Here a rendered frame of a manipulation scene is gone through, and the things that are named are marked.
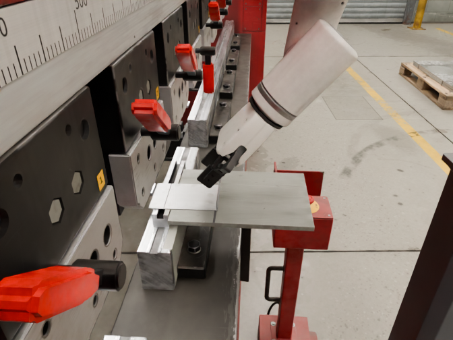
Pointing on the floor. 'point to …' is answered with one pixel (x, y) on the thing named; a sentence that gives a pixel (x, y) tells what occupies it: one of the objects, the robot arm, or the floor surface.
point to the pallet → (445, 98)
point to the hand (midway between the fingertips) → (210, 168)
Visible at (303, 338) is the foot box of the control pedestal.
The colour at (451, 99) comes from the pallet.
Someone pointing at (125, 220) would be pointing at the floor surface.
